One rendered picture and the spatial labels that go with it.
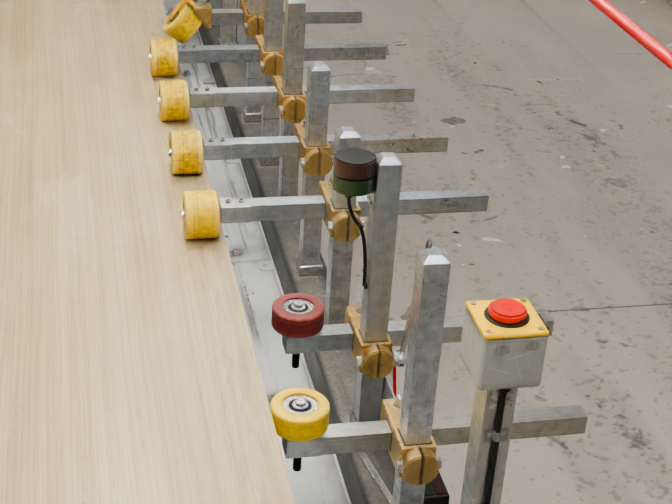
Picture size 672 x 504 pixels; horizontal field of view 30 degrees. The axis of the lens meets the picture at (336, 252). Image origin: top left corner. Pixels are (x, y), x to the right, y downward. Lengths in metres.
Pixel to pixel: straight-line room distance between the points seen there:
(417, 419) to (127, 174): 0.87
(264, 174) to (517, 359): 1.56
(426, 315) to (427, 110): 3.51
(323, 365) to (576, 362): 1.50
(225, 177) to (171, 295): 1.05
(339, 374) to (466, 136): 2.82
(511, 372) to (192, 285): 0.77
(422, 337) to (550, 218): 2.72
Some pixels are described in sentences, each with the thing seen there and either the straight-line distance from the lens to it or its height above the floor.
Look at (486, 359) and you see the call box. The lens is 1.30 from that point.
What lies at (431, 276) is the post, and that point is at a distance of 1.57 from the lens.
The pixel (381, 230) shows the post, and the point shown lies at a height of 1.06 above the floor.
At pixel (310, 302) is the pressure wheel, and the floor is 0.91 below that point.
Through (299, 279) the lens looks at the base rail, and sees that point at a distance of 2.39.
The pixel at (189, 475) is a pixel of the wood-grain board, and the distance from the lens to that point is 1.59.
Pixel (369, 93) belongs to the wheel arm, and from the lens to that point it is 2.59.
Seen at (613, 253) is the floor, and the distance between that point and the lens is 4.14.
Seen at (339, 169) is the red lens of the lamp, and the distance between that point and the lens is 1.75.
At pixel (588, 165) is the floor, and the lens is 4.75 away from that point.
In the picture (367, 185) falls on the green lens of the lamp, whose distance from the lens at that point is 1.76.
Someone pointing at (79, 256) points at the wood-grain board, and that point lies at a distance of 2.06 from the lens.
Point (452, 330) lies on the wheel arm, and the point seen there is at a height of 0.85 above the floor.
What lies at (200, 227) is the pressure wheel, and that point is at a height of 0.94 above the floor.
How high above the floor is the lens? 1.90
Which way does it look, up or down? 29 degrees down
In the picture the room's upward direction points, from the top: 4 degrees clockwise
